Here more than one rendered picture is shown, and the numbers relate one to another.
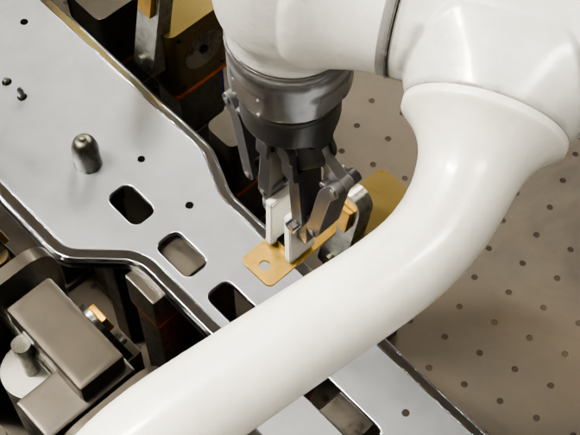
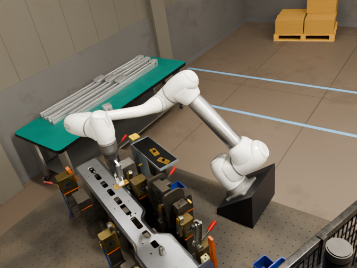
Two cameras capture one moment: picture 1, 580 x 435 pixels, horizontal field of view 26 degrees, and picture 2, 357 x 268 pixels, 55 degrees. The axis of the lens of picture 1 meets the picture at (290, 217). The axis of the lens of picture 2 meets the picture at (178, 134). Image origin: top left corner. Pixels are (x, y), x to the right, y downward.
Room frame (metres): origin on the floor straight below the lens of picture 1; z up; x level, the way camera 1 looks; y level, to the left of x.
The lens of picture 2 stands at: (1.85, 0.68, 2.47)
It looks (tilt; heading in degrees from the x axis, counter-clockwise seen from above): 34 degrees down; 193
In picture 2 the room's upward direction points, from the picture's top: 10 degrees counter-clockwise
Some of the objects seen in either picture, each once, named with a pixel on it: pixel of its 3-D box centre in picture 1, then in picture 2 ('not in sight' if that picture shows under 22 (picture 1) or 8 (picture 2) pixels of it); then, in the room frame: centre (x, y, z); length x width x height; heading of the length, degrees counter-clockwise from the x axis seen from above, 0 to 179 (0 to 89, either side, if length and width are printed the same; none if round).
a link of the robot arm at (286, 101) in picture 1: (290, 53); (108, 144); (0.53, 0.00, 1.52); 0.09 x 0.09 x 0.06
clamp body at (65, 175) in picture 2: not in sight; (70, 195); (0.24, -0.55, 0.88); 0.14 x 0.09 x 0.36; 133
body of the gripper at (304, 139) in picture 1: (290, 115); (111, 156); (0.53, 0.00, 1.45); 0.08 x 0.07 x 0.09; 44
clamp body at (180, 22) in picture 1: (199, 87); not in sight; (0.98, 0.12, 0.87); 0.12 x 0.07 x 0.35; 133
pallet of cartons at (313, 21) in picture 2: not in sight; (306, 17); (-4.92, 1.88, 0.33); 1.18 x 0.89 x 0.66; 63
